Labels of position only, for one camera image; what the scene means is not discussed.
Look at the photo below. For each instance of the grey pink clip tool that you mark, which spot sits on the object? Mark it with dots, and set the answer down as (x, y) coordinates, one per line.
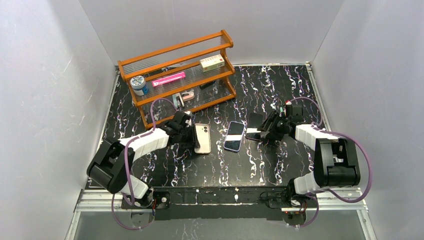
(180, 99)

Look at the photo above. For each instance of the blue white round tin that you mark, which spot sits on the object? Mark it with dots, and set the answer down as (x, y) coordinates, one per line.
(139, 85)

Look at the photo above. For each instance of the pink flat box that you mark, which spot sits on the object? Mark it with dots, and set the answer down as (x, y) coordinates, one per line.
(168, 79)

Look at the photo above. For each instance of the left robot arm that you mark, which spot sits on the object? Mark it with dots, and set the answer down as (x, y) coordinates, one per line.
(112, 163)

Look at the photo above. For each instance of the pink phone case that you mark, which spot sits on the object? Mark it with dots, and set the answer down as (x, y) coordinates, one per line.
(203, 138)

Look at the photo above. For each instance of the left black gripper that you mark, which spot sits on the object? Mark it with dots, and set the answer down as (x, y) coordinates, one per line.
(191, 137)

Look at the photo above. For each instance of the phone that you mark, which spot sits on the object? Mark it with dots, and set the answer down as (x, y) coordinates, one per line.
(234, 135)

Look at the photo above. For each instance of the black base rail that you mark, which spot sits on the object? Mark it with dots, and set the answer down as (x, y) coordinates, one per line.
(273, 203)

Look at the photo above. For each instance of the black smartphone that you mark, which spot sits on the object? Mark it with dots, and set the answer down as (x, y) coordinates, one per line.
(254, 121)

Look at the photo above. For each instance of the white red cardboard box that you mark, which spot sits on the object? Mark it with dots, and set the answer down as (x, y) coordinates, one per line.
(212, 63)

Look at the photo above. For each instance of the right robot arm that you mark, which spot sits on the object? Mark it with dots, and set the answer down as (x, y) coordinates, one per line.
(335, 161)

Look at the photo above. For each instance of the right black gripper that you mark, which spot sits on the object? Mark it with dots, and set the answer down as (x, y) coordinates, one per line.
(266, 128)

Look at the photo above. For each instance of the orange wooden shelf rack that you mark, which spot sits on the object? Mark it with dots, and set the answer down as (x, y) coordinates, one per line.
(210, 88)

